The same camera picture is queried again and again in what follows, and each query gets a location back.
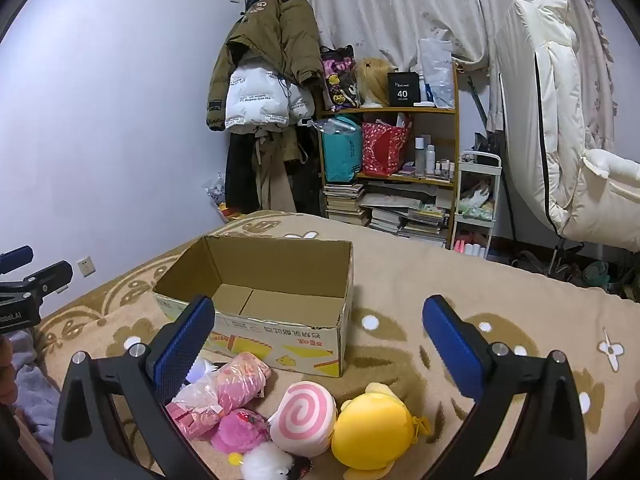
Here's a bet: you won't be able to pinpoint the yellow duck plush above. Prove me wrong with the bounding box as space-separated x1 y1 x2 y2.
331 382 432 471

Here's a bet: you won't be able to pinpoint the stacks of books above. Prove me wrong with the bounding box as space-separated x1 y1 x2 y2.
322 182 451 248

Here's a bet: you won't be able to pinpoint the small black plush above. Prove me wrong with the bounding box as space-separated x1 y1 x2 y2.
287 456 313 480

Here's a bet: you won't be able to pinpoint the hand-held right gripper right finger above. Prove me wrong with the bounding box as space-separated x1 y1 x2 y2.
421 295 588 480

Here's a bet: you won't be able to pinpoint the printed cardboard box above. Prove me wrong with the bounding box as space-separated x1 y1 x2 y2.
152 235 355 378

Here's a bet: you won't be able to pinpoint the teal bag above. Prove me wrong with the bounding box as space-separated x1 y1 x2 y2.
320 117 363 183

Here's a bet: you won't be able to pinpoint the beige coat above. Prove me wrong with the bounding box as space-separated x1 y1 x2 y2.
252 130 301 211

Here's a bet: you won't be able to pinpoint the row of cosmetic bottles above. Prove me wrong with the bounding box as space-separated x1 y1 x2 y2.
412 135 456 178

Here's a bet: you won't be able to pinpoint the lavender fleece cloth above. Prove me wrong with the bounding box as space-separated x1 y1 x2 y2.
10 330 61 461

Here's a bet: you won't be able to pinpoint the white fluffy plush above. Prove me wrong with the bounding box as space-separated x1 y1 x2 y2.
240 442 296 480

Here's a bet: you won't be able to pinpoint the white duvet on chair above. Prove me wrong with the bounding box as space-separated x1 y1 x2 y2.
495 0 640 251

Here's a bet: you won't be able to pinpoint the clear bag of toys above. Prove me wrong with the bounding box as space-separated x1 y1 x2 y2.
202 172 246 223

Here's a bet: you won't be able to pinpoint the pink swirl plush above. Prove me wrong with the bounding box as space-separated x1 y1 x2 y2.
269 380 340 458

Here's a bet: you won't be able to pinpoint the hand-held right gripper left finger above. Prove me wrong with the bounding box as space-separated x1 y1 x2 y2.
52 295 217 480

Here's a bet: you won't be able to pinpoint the pink strawberry plush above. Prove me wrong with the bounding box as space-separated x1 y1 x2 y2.
210 407 271 453

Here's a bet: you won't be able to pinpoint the white plastic bag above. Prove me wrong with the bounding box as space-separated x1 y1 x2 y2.
416 37 456 108

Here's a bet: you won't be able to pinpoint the olive jacket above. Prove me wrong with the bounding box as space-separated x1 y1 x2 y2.
206 0 326 133

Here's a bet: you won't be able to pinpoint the wooden shelf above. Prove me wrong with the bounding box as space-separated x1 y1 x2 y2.
317 62 461 248

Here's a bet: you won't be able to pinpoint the patterned grey curtain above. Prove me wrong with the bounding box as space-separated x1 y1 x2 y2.
297 0 621 136

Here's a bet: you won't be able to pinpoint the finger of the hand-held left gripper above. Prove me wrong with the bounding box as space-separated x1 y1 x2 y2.
0 260 74 307
0 245 34 275

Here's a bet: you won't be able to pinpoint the blonde wig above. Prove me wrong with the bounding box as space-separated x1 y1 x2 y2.
352 57 398 107

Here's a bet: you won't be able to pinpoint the white puffer jacket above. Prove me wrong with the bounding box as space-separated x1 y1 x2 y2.
225 57 316 133

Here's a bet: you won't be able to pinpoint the patterned black pink bag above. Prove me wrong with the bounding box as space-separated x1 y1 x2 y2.
320 46 357 111

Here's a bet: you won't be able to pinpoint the white storage cart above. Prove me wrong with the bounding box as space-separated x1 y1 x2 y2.
452 151 502 260

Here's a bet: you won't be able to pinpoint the black hanging garment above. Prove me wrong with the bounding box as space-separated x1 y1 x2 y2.
225 132 261 213

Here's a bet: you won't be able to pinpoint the red bag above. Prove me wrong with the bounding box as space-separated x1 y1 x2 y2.
361 115 413 177

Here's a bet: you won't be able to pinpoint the black box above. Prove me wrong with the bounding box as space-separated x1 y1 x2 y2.
387 71 418 107

